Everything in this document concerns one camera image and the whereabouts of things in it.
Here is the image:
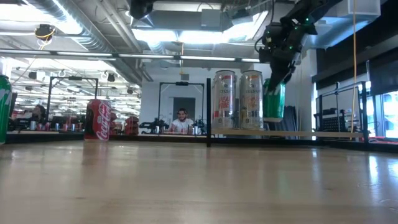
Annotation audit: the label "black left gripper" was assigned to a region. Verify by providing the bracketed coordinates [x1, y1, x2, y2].
[129, 0, 155, 19]

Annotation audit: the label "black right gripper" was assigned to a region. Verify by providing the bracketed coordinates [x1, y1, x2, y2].
[257, 15, 318, 93]

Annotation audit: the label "green Sprite can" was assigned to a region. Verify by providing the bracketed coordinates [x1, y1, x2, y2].
[0, 73, 13, 146]
[262, 78, 287, 123]

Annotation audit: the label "red Coca-Cola can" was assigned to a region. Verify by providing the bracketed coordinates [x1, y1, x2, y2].
[83, 98, 113, 142]

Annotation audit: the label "white Celsius can orange print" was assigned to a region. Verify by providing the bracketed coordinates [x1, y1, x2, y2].
[238, 70, 264, 131]

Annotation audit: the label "black fabric panel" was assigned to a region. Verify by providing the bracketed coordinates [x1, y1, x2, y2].
[285, 105, 299, 140]

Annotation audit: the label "white Celsius can red print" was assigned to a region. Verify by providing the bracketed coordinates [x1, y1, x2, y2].
[212, 70, 237, 130]

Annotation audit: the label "black metal rack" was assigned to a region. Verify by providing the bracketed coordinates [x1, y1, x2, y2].
[315, 81, 370, 144]

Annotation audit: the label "person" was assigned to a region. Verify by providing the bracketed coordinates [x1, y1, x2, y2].
[30, 104, 47, 124]
[170, 107, 195, 134]

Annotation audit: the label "red stacked bins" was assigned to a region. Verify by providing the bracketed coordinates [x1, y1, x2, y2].
[124, 115, 140, 136]

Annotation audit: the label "black monitor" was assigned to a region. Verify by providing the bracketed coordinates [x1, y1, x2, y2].
[11, 91, 18, 118]

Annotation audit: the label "background wooden table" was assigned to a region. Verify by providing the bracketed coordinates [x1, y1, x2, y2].
[6, 129, 85, 135]

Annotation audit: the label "silver ventilation duct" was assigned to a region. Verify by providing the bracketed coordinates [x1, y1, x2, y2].
[27, 0, 149, 85]

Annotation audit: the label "wooden shelf black frame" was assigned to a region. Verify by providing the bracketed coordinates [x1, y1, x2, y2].
[206, 77, 364, 147]

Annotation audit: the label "black metal frame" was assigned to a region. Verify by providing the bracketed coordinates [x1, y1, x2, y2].
[157, 81, 206, 125]
[45, 76, 100, 123]

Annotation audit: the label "black yellow ceiling cable reel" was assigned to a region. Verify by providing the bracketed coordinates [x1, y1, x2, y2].
[34, 24, 57, 42]

